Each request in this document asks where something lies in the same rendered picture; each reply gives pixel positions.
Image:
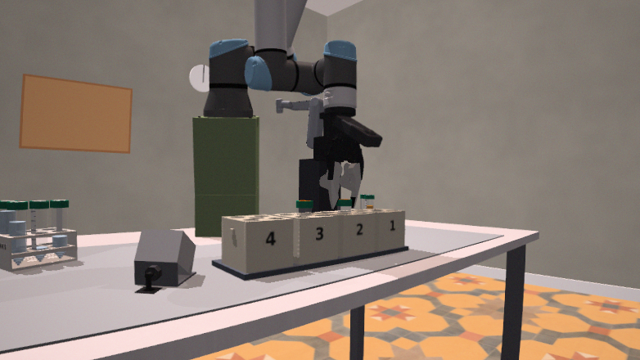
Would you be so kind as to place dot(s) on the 50 ml tube with green cap and orange dot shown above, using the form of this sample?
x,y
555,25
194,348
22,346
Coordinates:
x,y
304,207

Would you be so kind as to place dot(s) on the beige bucket adapter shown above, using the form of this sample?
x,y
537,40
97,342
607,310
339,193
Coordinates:
x,y
315,237
389,228
356,232
257,243

